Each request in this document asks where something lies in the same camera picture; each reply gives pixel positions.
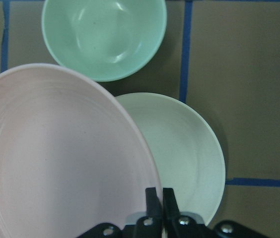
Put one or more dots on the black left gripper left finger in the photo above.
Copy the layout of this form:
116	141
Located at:
150	225

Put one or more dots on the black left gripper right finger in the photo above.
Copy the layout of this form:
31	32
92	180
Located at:
182	224

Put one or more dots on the pink plate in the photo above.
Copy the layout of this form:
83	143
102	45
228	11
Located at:
70	156

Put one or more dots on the white plate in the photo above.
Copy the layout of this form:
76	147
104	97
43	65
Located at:
187	153

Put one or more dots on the green bowl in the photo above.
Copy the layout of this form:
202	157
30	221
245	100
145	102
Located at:
106	40

